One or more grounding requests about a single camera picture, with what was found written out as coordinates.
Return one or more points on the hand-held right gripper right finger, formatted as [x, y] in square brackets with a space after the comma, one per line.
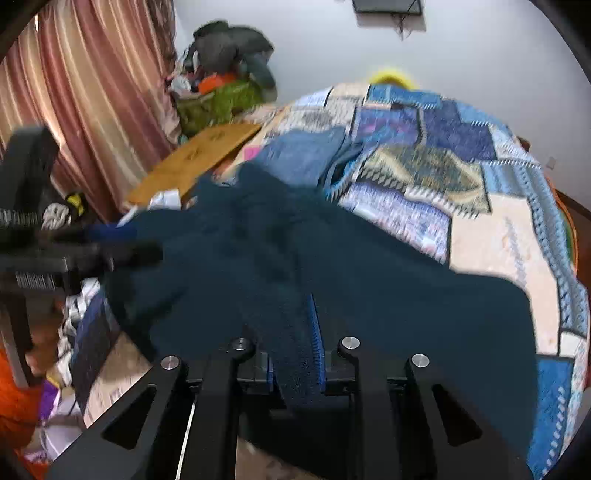
[317, 341]

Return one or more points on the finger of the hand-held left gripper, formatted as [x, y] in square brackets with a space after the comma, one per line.
[111, 232]
[134, 255]

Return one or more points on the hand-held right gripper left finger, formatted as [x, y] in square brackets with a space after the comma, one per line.
[249, 364]

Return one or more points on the dark teal fleece pants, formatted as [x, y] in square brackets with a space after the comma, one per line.
[369, 300]

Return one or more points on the small white clutter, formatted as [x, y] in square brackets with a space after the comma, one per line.
[55, 217]

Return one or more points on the white crumpled paper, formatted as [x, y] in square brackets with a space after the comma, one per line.
[161, 199]

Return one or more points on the black ribbed appliance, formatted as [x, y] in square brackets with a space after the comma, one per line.
[27, 166]

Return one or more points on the wooden lap desk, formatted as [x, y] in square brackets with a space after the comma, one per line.
[198, 152]

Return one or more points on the orange cloth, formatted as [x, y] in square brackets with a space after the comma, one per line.
[18, 406]

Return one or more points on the pink striped curtain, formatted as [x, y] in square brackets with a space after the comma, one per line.
[92, 92]

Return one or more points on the green patterned storage bag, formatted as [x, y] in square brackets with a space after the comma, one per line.
[217, 106]

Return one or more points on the blue denim jeans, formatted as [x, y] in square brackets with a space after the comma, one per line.
[300, 154]

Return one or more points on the pile of dark clothes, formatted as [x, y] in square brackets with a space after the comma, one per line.
[231, 46]

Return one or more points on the patchwork quilt bed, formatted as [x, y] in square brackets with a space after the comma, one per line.
[461, 138]

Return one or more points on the yellow foam tube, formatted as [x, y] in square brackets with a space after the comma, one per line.
[392, 76]

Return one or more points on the small black wall monitor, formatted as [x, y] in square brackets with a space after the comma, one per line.
[388, 5]

